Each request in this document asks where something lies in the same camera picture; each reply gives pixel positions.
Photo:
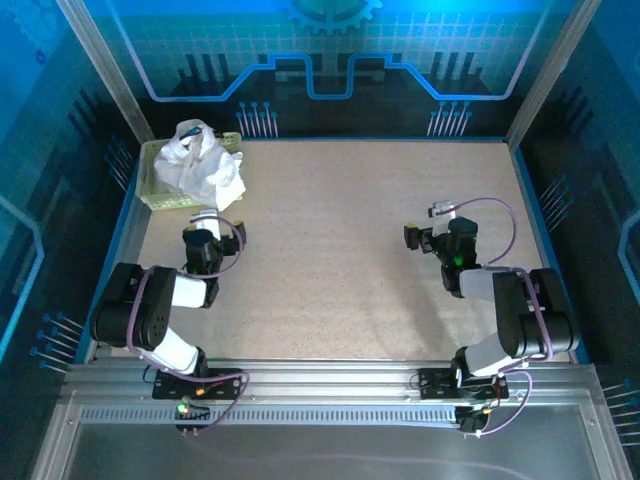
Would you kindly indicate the white t-shirt with flower print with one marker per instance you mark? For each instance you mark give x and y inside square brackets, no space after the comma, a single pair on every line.
[200,170]

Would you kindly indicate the pale green perforated plastic basket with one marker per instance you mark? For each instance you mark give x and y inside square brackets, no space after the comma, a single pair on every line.
[160,200]

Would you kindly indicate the black controller board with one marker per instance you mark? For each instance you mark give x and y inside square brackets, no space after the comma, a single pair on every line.
[197,414]
[470,424]

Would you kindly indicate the grey metal front panel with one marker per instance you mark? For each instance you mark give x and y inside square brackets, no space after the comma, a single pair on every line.
[325,440]

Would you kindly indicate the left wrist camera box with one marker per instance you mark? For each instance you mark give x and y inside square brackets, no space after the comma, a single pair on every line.
[207,220]

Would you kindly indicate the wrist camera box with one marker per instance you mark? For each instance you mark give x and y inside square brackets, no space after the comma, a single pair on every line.
[207,220]
[442,207]

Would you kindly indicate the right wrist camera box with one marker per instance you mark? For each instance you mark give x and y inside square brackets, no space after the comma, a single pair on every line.
[442,207]

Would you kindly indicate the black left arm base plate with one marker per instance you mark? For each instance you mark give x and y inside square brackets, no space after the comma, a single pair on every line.
[225,385]

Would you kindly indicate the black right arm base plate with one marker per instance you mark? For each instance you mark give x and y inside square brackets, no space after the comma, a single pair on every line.
[435,382]

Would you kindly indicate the aluminium mounting rail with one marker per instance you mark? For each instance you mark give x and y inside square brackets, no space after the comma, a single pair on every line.
[325,375]

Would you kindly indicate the aluminium frame post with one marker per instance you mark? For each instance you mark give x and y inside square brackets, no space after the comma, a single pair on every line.
[106,75]
[575,25]

